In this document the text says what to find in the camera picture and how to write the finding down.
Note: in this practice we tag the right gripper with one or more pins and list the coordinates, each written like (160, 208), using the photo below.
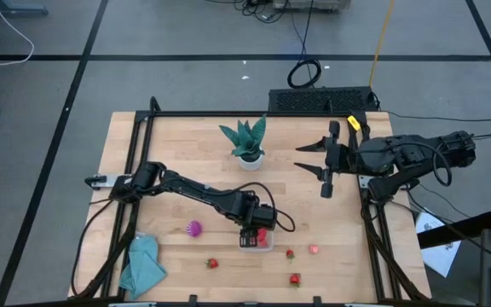
(339, 160)

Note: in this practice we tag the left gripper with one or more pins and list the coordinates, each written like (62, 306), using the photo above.
(254, 215)

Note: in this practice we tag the red toy tomato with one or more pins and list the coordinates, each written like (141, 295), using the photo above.
(262, 236)

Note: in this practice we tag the red toy strawberry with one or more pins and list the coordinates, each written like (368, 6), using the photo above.
(290, 255)
(295, 279)
(212, 263)

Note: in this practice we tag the small pink toy fruit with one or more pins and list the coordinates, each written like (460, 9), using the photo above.
(313, 249)

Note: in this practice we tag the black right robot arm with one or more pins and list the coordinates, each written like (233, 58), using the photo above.
(399, 155)

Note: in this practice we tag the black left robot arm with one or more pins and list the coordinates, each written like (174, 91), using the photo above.
(186, 187)

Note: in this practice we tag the clear plastic tupperware container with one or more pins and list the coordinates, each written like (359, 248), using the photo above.
(256, 249)

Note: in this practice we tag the silver mounting plate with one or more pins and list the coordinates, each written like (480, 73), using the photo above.
(105, 181)
(364, 181)

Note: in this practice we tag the yellow label tag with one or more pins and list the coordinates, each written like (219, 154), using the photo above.
(354, 123)

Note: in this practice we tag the black perforated computer case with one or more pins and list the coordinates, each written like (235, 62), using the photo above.
(322, 100)

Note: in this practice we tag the green plant in white pot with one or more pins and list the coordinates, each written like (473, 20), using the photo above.
(247, 143)

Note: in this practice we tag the teal cloth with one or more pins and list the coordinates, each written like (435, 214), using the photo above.
(143, 266)

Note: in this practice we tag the white paper sheets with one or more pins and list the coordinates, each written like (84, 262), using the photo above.
(439, 256)

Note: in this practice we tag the grey floor device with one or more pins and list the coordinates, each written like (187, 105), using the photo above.
(313, 4)

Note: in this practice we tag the black desk beam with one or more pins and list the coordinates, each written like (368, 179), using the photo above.
(463, 228)

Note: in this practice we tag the grey furniture base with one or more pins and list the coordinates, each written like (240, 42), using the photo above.
(15, 8)

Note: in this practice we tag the black metal table frame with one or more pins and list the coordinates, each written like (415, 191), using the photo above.
(250, 114)

